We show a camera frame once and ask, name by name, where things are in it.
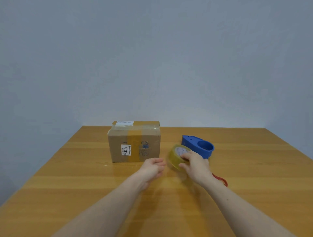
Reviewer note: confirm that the person's left hand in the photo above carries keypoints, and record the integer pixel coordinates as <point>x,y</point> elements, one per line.
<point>151,171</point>

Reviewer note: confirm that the person's right hand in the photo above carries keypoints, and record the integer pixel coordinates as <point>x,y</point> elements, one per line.
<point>198,169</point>

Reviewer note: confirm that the yellowish clear tape roll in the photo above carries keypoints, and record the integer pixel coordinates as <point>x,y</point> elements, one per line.
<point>173,156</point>

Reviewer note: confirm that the brown cardboard box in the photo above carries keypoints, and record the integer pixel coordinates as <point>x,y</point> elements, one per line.
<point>117,141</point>

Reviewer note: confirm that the person's right forearm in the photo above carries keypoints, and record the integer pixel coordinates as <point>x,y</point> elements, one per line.
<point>242,214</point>

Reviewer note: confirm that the person's left forearm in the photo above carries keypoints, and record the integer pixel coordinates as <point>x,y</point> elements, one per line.
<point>107,214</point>

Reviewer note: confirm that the blue plastic tape dispenser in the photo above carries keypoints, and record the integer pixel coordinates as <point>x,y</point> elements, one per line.
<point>193,142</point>

